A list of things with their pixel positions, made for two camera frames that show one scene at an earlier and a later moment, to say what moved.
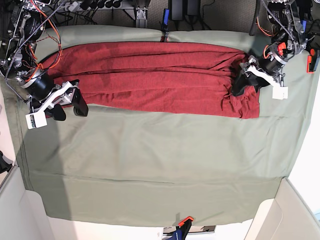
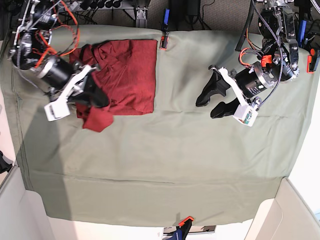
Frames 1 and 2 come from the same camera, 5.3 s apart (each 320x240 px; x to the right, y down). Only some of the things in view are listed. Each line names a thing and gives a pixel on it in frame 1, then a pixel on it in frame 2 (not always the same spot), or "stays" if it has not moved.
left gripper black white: x=42 y=94 to x=64 y=80
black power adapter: x=177 y=10 to x=193 y=7
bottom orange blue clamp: x=182 y=230 stays
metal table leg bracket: x=141 y=21 stays
